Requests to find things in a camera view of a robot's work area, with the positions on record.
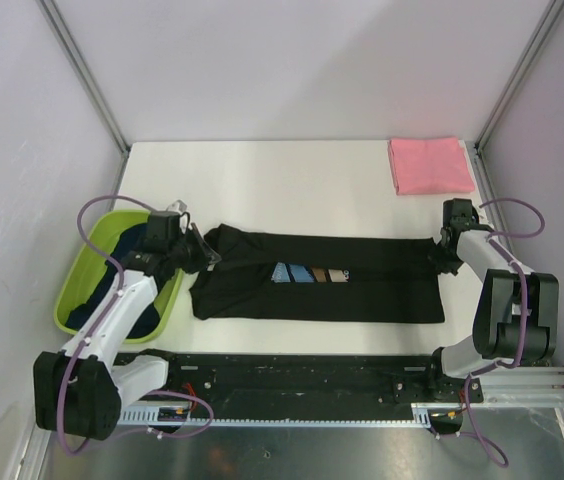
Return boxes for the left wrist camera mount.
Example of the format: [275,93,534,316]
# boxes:
[167,200,188,214]

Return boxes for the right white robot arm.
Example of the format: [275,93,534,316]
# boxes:
[423,198,559,401]

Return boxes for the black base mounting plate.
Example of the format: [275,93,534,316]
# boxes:
[166,354,484,410]

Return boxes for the green plastic bin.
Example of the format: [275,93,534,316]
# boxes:
[54,210,183,344]

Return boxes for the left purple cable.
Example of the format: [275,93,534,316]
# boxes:
[56,195,216,457]

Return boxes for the black printed t shirt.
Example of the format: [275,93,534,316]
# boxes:
[190,224,445,324]

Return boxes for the grey slotted cable duct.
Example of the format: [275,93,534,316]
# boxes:
[118,402,431,428]

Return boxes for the navy blue t shirt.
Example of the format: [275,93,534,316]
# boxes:
[65,224,161,340]

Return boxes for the folded pink t shirt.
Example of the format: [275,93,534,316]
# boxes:
[387,137,475,196]

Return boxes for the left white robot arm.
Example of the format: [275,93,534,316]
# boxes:
[33,211,220,440]

